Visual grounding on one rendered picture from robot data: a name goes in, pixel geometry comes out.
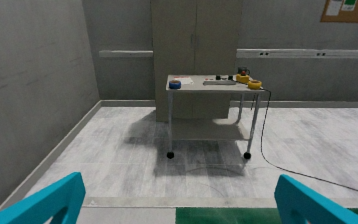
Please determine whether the dark green flat mat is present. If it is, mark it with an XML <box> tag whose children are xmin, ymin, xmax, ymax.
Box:
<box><xmin>175</xmin><ymin>207</ymin><xmax>282</xmax><ymax>224</ymax></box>

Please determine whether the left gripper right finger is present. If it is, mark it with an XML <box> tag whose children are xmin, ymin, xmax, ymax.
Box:
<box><xmin>274</xmin><ymin>174</ymin><xmax>358</xmax><ymax>224</ymax></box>

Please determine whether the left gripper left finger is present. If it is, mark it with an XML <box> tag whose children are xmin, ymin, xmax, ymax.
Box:
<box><xmin>0</xmin><ymin>172</ymin><xmax>86</xmax><ymax>224</ymax></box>

